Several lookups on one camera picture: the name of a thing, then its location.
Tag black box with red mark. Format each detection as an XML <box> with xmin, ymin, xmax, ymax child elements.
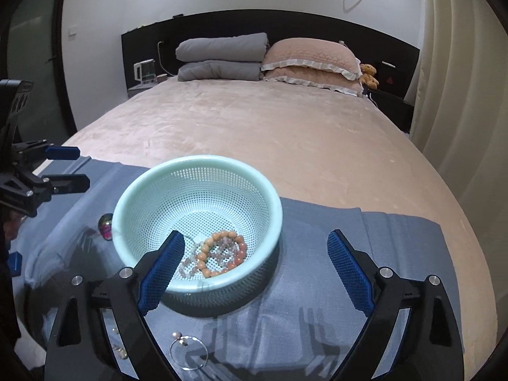
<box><xmin>377</xmin><ymin>61</ymin><xmax>408</xmax><ymax>97</ymax></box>

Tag pink ruffled pillow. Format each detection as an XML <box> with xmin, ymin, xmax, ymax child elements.
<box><xmin>261</xmin><ymin>37</ymin><xmax>362</xmax><ymax>81</ymax></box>
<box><xmin>259</xmin><ymin>65</ymin><xmax>364</xmax><ymax>97</ymax></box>

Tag brown teddy bear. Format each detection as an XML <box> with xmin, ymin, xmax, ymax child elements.
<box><xmin>359</xmin><ymin>63</ymin><xmax>380</xmax><ymax>90</ymax></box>

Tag white charging cable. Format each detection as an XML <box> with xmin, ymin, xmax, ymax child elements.
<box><xmin>158</xmin><ymin>40</ymin><xmax>176</xmax><ymax>77</ymax></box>

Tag black nightstand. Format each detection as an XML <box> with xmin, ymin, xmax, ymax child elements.
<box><xmin>372</xmin><ymin>87</ymin><xmax>416</xmax><ymax>132</ymax></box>

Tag pale pink bead bracelet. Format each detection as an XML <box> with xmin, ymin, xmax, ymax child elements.
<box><xmin>178</xmin><ymin>236</ymin><xmax>239</xmax><ymax>278</ymax></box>

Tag iridescent glass bead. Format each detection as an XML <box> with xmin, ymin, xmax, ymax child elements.
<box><xmin>98</xmin><ymin>213</ymin><xmax>115</xmax><ymax>242</ymax></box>

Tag small gold earrings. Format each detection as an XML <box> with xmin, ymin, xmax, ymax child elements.
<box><xmin>113</xmin><ymin>329</ymin><xmax>128</xmax><ymax>361</ymax></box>

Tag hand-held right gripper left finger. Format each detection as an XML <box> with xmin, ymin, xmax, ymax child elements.
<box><xmin>43</xmin><ymin>230</ymin><xmax>185</xmax><ymax>381</ymax></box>

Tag cream curtain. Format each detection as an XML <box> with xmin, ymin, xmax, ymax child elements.
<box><xmin>408</xmin><ymin>0</ymin><xmax>508</xmax><ymax>249</ymax></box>

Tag orange bead bracelet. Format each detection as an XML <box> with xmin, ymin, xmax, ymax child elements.
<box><xmin>195</xmin><ymin>231</ymin><xmax>247</xmax><ymax>279</ymax></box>

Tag silver bangle with charm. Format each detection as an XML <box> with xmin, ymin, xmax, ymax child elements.
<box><xmin>169</xmin><ymin>331</ymin><xmax>210</xmax><ymax>371</ymax></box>

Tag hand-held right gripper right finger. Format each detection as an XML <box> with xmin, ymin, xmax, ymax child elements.
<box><xmin>326</xmin><ymin>229</ymin><xmax>466</xmax><ymax>381</ymax></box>

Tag black headboard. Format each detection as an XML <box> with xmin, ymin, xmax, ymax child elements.
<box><xmin>121</xmin><ymin>10</ymin><xmax>421</xmax><ymax>101</ymax></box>

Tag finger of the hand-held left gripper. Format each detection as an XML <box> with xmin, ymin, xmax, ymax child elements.
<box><xmin>11</xmin><ymin>140</ymin><xmax>81</xmax><ymax>167</ymax></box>
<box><xmin>0</xmin><ymin>169</ymin><xmax>90</xmax><ymax>218</ymax></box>

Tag dark glass door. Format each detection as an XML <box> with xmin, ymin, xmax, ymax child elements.
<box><xmin>7</xmin><ymin>0</ymin><xmax>79</xmax><ymax>159</ymax></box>

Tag blue grey cloth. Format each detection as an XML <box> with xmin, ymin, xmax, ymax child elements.
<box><xmin>16</xmin><ymin>154</ymin><xmax>444</xmax><ymax>381</ymax></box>

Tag mint green plastic basket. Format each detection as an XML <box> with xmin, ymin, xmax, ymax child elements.
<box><xmin>113</xmin><ymin>155</ymin><xmax>284</xmax><ymax>295</ymax></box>

